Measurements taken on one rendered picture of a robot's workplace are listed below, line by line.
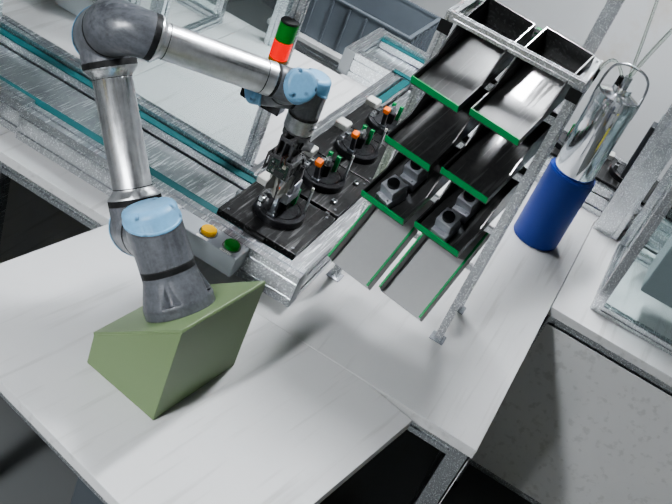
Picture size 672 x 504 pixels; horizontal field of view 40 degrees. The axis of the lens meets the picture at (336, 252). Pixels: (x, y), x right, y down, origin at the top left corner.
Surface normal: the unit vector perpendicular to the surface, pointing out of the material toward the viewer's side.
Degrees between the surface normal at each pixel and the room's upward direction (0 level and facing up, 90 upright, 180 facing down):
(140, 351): 90
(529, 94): 25
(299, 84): 55
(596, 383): 90
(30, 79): 0
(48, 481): 0
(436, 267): 45
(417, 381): 0
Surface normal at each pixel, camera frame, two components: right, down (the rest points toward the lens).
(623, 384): -0.43, 0.42
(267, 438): 0.33, -0.75
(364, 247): -0.17, -0.30
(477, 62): 0.06, -0.55
